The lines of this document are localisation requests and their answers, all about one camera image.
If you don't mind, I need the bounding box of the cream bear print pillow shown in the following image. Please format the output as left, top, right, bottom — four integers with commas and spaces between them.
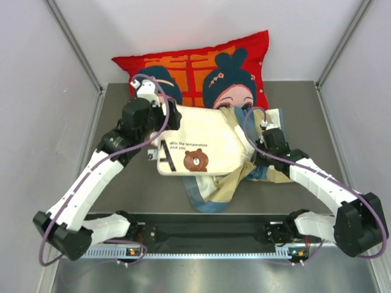
152, 106, 254, 176

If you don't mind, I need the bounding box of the blue beige checked pillowcase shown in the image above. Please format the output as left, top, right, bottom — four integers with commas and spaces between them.
183, 107, 292, 213

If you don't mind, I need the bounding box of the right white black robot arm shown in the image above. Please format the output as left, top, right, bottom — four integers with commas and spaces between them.
254, 127, 389, 258

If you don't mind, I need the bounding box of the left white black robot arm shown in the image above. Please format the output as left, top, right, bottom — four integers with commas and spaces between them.
33, 98, 181, 261

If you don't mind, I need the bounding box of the red cartoon couple pillow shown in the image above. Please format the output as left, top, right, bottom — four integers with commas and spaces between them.
112, 31, 269, 109

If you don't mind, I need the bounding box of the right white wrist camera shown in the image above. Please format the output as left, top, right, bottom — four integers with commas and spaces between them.
260, 121, 280, 131

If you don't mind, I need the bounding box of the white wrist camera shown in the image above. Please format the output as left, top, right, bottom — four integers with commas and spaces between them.
260, 121, 280, 131
130, 79, 161, 107

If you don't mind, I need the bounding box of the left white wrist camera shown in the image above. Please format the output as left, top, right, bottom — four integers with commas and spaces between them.
130, 79, 161, 107

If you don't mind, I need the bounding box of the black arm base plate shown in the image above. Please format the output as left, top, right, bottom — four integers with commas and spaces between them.
111, 212, 305, 253

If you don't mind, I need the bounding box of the slotted grey cable duct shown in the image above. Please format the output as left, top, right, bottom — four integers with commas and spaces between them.
81, 245, 309, 260

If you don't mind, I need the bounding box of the left aluminium frame post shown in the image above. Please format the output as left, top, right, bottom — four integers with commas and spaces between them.
43, 0, 103, 92

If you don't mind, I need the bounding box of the aluminium frame post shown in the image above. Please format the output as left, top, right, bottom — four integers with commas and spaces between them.
43, 0, 103, 92
315, 0, 373, 88

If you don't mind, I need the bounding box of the right aluminium frame post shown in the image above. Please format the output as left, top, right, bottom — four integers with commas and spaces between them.
315, 0, 373, 88

